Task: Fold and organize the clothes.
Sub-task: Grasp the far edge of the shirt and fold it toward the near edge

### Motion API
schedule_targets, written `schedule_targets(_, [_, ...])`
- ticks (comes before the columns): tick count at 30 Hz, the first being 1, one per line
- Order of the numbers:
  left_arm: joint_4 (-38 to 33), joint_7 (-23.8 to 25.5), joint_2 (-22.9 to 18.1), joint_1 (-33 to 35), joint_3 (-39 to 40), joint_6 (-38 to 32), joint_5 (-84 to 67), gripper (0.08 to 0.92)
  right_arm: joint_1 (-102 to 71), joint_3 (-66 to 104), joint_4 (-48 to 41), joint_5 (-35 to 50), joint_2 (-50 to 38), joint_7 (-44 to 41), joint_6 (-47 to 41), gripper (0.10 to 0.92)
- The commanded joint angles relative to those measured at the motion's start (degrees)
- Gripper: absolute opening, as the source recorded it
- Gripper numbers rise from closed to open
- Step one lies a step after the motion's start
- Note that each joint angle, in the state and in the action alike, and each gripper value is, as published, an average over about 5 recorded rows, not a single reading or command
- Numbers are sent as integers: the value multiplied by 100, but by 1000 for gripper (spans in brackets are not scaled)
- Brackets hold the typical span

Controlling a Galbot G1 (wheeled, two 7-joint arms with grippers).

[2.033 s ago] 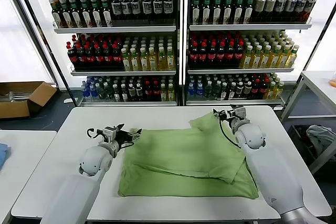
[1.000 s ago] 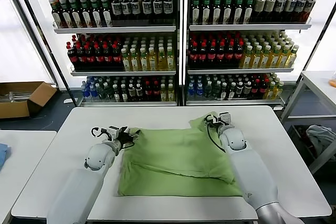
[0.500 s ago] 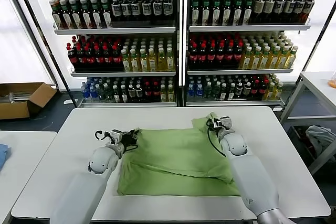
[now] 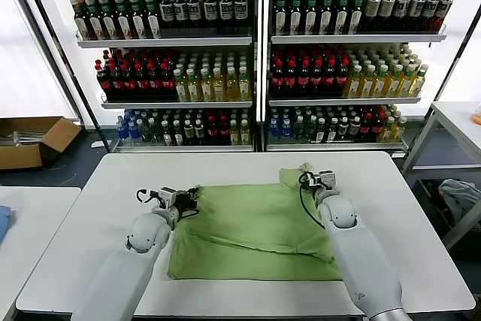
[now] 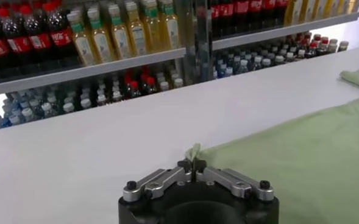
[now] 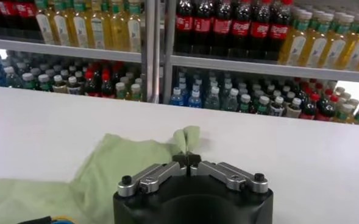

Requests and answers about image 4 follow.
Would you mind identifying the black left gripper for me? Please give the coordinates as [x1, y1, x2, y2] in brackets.
[175, 185, 204, 214]

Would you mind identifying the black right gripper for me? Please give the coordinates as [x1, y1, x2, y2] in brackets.
[298, 171, 320, 189]

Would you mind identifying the green polo shirt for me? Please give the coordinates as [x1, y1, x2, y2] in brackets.
[165, 162, 345, 281]

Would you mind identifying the white cap tan label bottle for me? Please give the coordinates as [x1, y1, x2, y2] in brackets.
[337, 117, 350, 141]
[183, 120, 195, 147]
[193, 120, 206, 147]
[363, 0, 381, 33]
[348, 117, 362, 141]
[377, 0, 397, 33]

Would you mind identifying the red cap cola bottle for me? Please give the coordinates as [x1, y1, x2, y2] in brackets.
[219, 116, 231, 147]
[297, 59, 312, 98]
[335, 59, 349, 96]
[96, 64, 113, 99]
[310, 59, 324, 98]
[322, 59, 337, 97]
[359, 113, 373, 142]
[271, 59, 286, 98]
[207, 116, 219, 147]
[148, 65, 163, 98]
[109, 64, 125, 99]
[161, 64, 177, 98]
[122, 65, 138, 99]
[284, 59, 298, 98]
[135, 65, 150, 99]
[371, 113, 384, 142]

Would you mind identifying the yellow drink bottle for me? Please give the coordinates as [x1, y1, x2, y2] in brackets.
[186, 68, 202, 103]
[240, 120, 252, 147]
[213, 68, 228, 103]
[226, 67, 241, 103]
[174, 68, 189, 103]
[385, 65, 404, 99]
[201, 68, 215, 103]
[229, 120, 241, 147]
[390, 117, 409, 144]
[371, 65, 390, 100]
[238, 67, 252, 103]
[409, 65, 429, 98]
[358, 65, 377, 100]
[377, 117, 395, 144]
[398, 65, 417, 99]
[343, 65, 364, 100]

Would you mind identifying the grey metal shelving unit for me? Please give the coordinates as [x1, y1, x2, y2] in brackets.
[262, 0, 475, 159]
[50, 0, 264, 153]

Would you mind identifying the black storage crate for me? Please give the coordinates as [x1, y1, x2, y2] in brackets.
[412, 179, 454, 241]

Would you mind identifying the grey cloth pile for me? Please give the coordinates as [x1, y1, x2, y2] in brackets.
[437, 179, 481, 232]

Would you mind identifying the green cap tea bottle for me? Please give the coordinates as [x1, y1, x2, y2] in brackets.
[334, 0, 351, 35]
[115, 0, 133, 41]
[74, 0, 91, 41]
[130, 0, 147, 41]
[145, 0, 162, 41]
[86, 0, 106, 41]
[288, 0, 304, 36]
[319, 0, 335, 36]
[349, 0, 366, 35]
[101, 0, 119, 41]
[304, 0, 320, 36]
[273, 0, 289, 36]

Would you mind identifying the black slanted pole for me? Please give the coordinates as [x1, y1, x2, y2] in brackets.
[17, 0, 113, 153]
[407, 7, 481, 160]

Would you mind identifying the brown cardboard box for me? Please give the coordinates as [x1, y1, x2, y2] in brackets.
[0, 117, 83, 171]

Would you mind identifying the white cap dark label bottle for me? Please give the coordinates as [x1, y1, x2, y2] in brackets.
[204, 0, 219, 31]
[422, 0, 440, 32]
[219, 0, 235, 31]
[174, 0, 190, 31]
[234, 0, 249, 31]
[187, 0, 204, 31]
[407, 0, 427, 32]
[392, 0, 411, 33]
[160, 0, 177, 32]
[435, 0, 455, 32]

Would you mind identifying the clear plastic packaging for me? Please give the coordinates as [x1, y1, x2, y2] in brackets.
[0, 131, 46, 147]

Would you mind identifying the blue cloth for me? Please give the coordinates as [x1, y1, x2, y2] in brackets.
[0, 204, 16, 247]

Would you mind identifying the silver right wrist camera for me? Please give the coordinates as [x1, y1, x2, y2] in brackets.
[317, 171, 337, 190]

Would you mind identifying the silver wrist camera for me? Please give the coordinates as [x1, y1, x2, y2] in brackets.
[157, 186, 177, 207]
[317, 171, 337, 190]

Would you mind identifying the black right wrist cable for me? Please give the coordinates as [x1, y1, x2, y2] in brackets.
[298, 181, 326, 230]

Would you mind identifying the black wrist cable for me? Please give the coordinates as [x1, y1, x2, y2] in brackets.
[135, 188, 161, 205]
[298, 181, 326, 230]

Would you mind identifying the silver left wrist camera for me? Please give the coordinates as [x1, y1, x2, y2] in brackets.
[157, 186, 177, 207]

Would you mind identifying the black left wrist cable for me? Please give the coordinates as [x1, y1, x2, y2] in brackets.
[135, 188, 161, 205]

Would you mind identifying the white metal frame table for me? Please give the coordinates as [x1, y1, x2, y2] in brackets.
[400, 101, 481, 251]

